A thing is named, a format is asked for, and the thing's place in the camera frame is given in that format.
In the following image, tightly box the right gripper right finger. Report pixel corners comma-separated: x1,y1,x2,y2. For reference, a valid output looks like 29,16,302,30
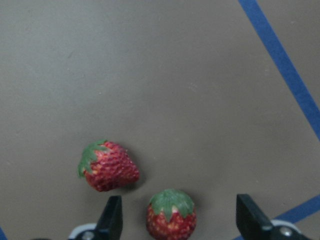
235,193,311,240

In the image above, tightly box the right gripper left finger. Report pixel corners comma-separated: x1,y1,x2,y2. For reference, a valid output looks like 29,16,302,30
95,195,123,240

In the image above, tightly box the strawberry three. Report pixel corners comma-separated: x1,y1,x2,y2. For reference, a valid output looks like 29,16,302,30
146,188,197,240

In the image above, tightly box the strawberry two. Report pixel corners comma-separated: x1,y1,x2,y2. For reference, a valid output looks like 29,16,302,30
77,139,140,192

